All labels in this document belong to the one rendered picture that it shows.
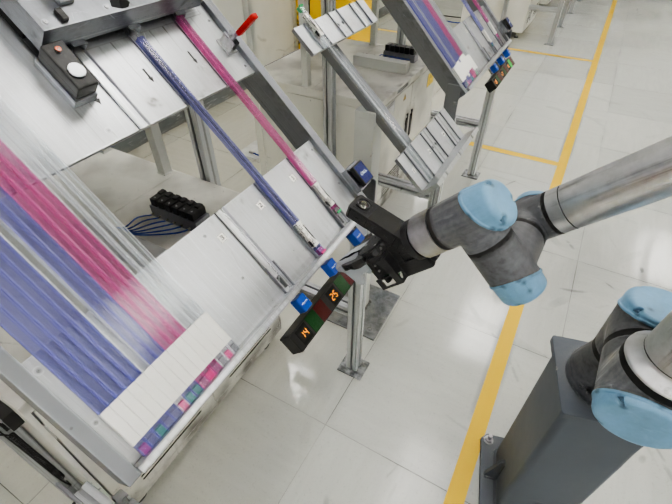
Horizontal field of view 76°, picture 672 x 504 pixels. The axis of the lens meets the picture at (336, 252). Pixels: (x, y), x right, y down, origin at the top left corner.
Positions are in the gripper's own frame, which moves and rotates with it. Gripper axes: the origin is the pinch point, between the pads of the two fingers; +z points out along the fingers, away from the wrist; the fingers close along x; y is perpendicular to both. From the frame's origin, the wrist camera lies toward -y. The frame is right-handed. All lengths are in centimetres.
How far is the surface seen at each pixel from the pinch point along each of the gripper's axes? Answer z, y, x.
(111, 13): -3, -56, -6
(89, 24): -2, -56, -9
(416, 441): 36, 66, 9
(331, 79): 40, -37, 92
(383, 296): 58, 41, 57
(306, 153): 2.8, -20.5, 15.6
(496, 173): 48, 54, 177
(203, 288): 2.8, -14.2, -23.1
